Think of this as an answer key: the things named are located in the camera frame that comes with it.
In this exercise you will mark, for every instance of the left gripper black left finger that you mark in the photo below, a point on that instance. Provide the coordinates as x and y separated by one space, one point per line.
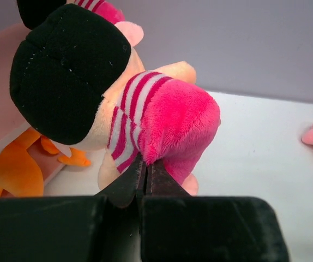
103 227

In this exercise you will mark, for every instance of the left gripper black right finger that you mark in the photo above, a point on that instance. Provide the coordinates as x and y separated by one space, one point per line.
178 227

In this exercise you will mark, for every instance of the orange shark plush mouth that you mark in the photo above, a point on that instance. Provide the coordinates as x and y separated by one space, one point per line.
21 175

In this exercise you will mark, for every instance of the doll plush black hair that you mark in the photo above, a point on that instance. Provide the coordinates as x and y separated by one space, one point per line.
78 80

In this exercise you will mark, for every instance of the doll plush pink striped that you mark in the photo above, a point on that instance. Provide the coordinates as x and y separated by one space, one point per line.
34 12

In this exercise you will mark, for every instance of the pink three-tier wooden shelf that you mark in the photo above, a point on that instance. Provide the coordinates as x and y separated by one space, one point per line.
1 95

